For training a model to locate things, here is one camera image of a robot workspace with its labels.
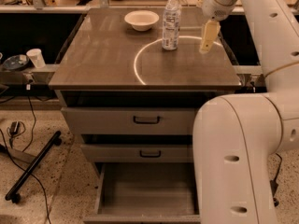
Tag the black power adapter right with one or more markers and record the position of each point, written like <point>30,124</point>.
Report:
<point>274,187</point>

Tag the grey drawer cabinet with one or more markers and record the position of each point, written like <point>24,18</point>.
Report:
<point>109,64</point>

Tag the clear plastic water bottle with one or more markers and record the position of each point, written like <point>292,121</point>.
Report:
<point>171,21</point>

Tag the drawer with black handle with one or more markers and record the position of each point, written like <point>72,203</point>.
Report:
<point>129,121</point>
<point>138,153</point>

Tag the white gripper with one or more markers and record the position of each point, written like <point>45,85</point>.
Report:
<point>212,8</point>

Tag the white paper cup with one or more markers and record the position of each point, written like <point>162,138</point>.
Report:
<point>36,57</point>

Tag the open bottom drawer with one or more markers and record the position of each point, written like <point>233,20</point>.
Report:
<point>145,193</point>

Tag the black power adapter left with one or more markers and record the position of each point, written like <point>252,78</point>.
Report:
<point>14,128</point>

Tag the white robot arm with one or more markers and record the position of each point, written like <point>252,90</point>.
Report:
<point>233,135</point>

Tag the dark blue bowl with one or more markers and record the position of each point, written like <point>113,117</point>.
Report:
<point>16,62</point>

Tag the black power adapter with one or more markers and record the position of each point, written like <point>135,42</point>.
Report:
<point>14,128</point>
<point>274,187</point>

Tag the top drawer with black handle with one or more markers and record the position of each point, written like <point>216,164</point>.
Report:
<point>129,121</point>

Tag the white paper bowl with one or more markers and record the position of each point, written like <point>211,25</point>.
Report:
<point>141,20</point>

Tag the middle drawer with black handle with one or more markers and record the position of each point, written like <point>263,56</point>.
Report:
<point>138,153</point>

